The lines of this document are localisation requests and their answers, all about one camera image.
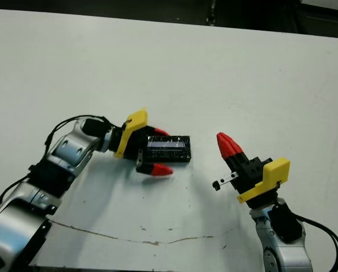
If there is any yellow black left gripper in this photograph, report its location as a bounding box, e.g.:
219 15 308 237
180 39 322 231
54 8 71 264
113 109 174 177

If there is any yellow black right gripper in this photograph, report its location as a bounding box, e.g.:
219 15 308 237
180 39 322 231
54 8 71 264
212 132 291 209

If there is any black glossy box lid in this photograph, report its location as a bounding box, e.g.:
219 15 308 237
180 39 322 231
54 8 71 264
145 135 192 163

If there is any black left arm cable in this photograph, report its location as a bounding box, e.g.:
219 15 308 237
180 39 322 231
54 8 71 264
0 114 113 205

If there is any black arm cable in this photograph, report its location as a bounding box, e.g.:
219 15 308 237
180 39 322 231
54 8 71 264
0 114 113 205
295 214 338 272

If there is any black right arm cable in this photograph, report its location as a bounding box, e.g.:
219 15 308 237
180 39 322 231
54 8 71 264
295 214 338 272

